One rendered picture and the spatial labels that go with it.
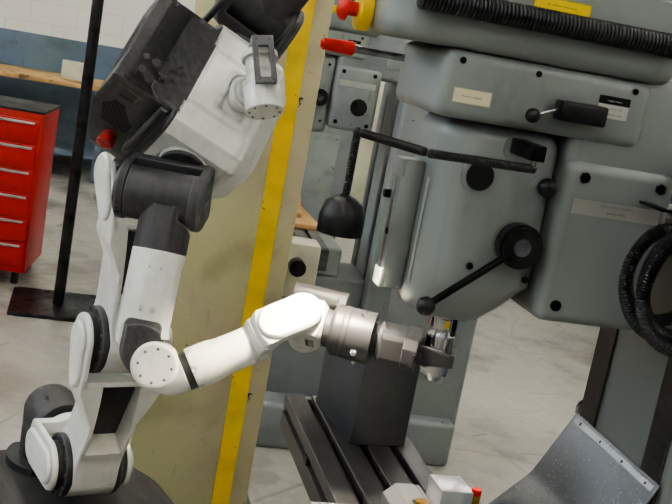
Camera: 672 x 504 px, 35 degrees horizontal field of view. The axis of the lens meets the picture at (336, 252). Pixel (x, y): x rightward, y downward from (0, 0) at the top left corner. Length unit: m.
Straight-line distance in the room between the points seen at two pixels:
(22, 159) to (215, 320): 2.85
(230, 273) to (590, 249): 1.94
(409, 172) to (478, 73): 0.20
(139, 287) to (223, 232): 1.69
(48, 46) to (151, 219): 8.89
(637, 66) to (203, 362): 0.82
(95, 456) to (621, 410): 1.12
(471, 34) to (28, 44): 9.21
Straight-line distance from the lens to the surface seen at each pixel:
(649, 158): 1.72
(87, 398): 2.28
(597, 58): 1.64
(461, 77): 1.57
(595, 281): 1.71
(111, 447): 2.42
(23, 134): 6.12
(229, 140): 1.84
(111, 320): 2.21
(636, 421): 1.93
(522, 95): 1.61
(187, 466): 3.68
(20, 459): 2.72
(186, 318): 3.49
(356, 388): 2.11
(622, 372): 1.98
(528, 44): 1.59
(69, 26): 10.61
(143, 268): 1.75
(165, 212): 1.76
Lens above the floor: 1.72
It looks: 12 degrees down
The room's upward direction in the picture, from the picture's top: 10 degrees clockwise
